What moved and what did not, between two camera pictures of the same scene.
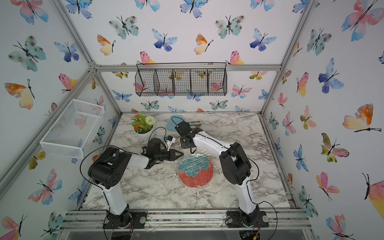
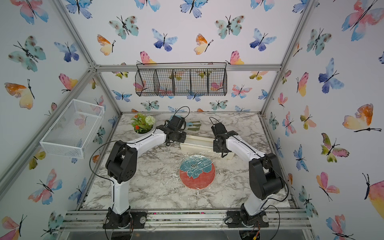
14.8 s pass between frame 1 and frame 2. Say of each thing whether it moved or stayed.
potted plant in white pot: stayed
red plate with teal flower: stayed
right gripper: moved
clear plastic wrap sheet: stayed
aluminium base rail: stayed
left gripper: moved
